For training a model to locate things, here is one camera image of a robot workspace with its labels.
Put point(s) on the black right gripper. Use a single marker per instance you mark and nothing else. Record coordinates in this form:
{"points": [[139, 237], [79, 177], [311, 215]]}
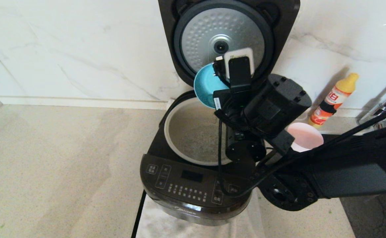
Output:
{"points": [[272, 105]]}

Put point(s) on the pink plastic bowl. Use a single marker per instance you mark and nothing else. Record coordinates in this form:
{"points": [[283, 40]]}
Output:
{"points": [[307, 135]]}

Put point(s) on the teal plastic bowl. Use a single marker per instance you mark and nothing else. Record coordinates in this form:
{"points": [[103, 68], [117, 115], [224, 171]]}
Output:
{"points": [[206, 82]]}

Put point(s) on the white raw rice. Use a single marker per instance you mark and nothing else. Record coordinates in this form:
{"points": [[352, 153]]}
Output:
{"points": [[199, 142]]}

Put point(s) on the black rice cooker lid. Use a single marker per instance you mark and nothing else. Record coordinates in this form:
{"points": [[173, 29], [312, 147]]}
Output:
{"points": [[179, 39]]}

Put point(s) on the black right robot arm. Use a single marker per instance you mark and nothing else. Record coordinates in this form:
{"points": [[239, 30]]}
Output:
{"points": [[345, 165]]}

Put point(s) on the grey inner pot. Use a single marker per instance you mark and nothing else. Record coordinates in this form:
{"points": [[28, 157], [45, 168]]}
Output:
{"points": [[186, 125]]}

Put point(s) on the black rice cooker base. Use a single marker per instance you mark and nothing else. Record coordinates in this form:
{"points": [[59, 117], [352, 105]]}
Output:
{"points": [[179, 195]]}

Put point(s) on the yellow capped detergent bottle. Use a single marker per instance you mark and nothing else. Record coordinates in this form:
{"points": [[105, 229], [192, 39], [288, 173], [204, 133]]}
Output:
{"points": [[328, 102]]}

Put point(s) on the chrome faucet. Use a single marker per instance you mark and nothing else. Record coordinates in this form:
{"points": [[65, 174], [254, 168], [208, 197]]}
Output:
{"points": [[383, 107]]}

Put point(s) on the white translucent mat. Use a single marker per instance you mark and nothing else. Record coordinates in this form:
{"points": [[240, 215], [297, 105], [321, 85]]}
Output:
{"points": [[153, 226]]}

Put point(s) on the black strip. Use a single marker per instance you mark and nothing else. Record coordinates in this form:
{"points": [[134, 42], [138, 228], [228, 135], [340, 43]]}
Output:
{"points": [[139, 215]]}

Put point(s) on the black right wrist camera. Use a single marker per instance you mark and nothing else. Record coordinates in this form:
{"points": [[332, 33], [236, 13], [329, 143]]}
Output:
{"points": [[239, 69]]}

